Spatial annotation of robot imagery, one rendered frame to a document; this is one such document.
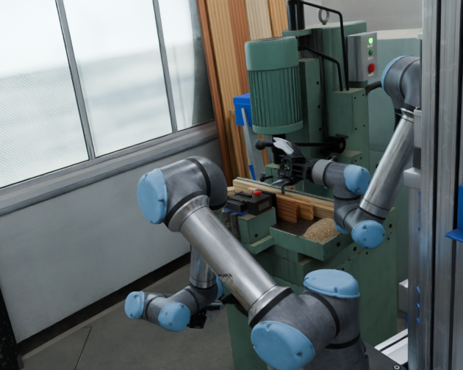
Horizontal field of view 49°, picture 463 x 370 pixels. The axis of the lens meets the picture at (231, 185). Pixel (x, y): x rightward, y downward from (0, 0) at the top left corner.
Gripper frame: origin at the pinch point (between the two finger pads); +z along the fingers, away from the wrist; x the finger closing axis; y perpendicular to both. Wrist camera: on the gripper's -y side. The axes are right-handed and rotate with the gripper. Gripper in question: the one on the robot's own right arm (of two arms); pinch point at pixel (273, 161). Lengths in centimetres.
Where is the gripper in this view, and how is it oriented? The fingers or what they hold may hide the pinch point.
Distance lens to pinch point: 163.7
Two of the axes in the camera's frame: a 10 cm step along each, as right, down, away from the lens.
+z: -6.7, -1.8, 7.2
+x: -0.6, 9.8, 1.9
